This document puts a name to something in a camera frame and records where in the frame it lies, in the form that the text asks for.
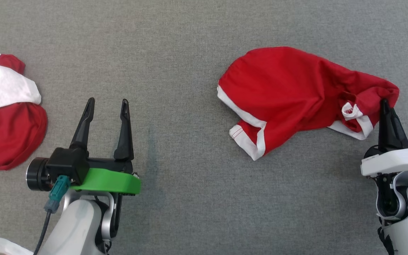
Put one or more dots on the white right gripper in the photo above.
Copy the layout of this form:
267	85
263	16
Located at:
395	161

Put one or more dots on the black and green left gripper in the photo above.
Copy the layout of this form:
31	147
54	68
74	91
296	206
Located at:
112	180

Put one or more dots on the red and white garment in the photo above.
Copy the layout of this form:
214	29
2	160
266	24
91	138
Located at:
9	134

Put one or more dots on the red shorts with white trim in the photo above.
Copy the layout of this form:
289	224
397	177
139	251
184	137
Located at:
289	92

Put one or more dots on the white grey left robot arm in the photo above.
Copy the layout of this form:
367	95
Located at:
80	226

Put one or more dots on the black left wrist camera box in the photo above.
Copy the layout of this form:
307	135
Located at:
66	163

